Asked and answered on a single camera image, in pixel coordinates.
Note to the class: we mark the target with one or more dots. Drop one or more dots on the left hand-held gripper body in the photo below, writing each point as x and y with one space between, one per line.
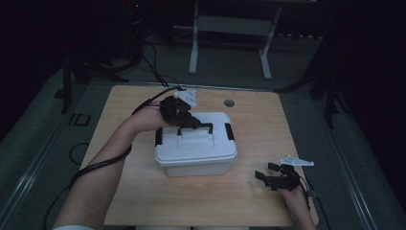
174 111

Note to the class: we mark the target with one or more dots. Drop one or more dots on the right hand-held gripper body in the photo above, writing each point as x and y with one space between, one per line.
288 179

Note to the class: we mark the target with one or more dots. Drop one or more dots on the person's right hand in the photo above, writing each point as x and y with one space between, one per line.
297 202

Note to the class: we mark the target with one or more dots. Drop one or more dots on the person's left hand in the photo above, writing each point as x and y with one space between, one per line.
146 119

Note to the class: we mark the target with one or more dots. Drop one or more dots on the black tripod stand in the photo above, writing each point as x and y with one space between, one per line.
66 89
330 105

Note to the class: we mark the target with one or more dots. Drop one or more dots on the dark equipment rack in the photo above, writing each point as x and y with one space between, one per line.
137 22

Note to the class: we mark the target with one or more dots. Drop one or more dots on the white metal stand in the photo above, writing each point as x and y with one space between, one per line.
234 25

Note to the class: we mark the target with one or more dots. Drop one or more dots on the grey floor rail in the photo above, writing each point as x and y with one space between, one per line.
35 172
351 179

